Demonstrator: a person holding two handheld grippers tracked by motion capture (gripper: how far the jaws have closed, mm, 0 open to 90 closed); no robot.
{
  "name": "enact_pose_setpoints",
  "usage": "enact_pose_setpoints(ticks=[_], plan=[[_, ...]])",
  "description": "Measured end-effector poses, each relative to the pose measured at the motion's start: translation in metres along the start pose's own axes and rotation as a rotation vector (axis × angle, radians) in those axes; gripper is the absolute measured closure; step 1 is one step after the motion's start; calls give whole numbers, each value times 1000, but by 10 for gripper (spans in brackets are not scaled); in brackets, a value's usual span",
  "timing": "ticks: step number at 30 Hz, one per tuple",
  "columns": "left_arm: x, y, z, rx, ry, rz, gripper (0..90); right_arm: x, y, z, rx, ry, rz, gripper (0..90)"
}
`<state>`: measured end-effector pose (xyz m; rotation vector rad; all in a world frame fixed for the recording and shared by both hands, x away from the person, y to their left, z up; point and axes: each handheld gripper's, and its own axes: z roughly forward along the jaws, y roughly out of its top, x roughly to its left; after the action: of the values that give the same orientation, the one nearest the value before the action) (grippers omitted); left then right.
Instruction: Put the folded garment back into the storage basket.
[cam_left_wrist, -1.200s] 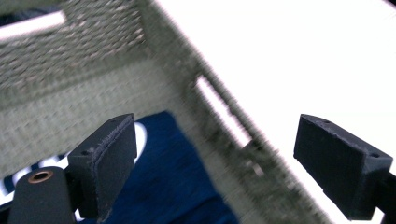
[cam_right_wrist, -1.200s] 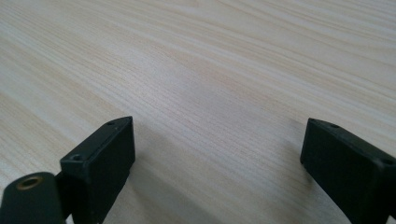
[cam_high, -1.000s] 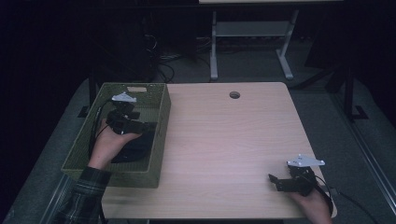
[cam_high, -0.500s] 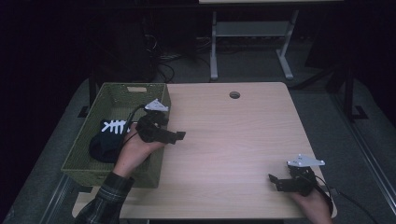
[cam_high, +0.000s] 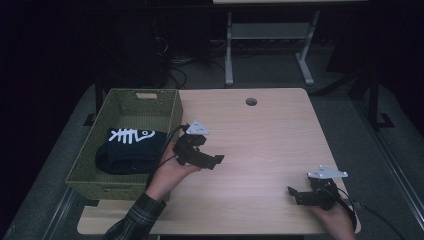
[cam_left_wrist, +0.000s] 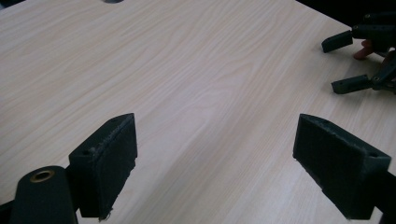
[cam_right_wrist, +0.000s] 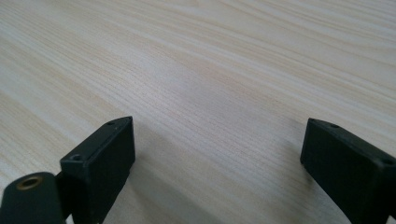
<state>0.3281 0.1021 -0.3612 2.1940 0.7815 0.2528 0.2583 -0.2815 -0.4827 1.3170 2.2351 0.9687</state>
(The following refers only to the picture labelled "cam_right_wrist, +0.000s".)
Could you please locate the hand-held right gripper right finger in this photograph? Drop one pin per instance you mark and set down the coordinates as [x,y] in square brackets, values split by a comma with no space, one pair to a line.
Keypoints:
[351,174]

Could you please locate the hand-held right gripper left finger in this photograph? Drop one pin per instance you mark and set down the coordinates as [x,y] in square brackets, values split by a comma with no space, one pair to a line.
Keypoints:
[99,168]

